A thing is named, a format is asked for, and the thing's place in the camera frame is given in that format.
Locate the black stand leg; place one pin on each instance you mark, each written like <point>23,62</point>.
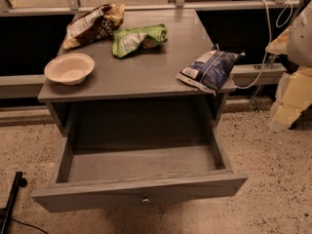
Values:
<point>6,213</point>

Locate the metal railing frame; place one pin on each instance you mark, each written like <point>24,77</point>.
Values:
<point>19,20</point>

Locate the blue chip bag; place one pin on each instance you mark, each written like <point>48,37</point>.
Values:
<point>209,72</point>

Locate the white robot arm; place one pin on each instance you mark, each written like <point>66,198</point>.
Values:
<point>300,39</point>

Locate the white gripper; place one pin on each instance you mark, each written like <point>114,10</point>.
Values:
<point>300,40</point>

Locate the brown chip bag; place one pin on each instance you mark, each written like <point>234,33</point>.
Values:
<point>97,24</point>

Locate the grey wooden drawer cabinet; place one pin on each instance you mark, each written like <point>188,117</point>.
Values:
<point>139,98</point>

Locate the green chip bag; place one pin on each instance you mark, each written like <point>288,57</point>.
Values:
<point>126,41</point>

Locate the grey top drawer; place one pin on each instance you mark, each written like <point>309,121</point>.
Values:
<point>139,152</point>

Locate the white round bowl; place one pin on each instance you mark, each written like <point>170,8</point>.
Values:
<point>69,69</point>

